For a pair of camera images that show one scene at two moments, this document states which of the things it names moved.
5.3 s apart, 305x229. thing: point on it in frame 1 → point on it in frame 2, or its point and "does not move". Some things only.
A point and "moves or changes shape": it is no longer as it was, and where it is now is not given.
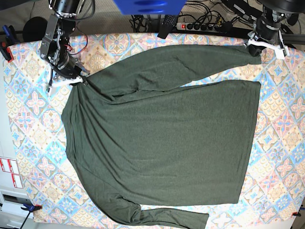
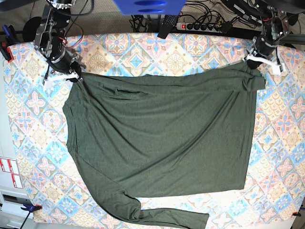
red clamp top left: [7, 39] does not move
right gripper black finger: [255, 50] → [253, 64]
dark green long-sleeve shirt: [136, 137] moves or changes shape
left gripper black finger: [83, 83] → [73, 79]
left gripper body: [66, 66] does not move
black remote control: [168, 23] does not move
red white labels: [10, 165] does not move
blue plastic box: [150, 7] does not move
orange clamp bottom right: [297, 213] does not move
